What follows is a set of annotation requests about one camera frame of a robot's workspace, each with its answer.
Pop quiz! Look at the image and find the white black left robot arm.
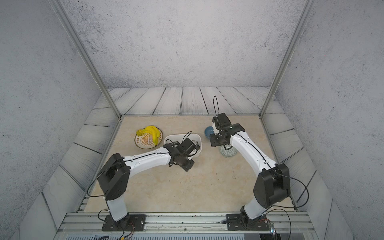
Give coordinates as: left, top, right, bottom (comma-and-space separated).
97, 138, 201, 223

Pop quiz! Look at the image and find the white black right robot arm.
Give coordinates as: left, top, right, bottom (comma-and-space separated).
210, 113, 291, 227

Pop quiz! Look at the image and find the white rectangular storage box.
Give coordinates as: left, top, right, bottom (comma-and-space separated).
164, 133, 203, 159

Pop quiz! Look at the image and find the blue bowl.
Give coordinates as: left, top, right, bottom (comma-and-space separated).
204, 126, 214, 139

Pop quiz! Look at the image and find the patterned ceramic jar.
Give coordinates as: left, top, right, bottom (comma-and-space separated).
219, 145, 238, 158

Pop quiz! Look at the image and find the yellow banana bunch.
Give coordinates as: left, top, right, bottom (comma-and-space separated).
136, 126, 162, 147

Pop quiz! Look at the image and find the patterned round plate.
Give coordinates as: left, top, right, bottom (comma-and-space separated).
134, 126, 164, 149

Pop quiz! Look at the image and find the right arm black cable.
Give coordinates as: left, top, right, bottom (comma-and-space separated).
212, 95, 310, 240

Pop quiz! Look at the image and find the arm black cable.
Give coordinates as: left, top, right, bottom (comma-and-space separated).
86, 130, 201, 224
212, 95, 310, 240

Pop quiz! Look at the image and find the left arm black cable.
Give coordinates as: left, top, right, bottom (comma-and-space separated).
86, 130, 201, 224

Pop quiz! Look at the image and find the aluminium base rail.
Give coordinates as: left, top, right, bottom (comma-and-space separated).
55, 210, 318, 240

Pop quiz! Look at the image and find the right aluminium frame post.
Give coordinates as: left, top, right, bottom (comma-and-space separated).
259, 0, 316, 120

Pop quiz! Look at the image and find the aluminium frame post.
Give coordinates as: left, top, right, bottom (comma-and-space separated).
49, 0, 123, 119
259, 0, 316, 120

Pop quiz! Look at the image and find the left aluminium frame post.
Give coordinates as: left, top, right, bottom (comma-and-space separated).
49, 0, 123, 119

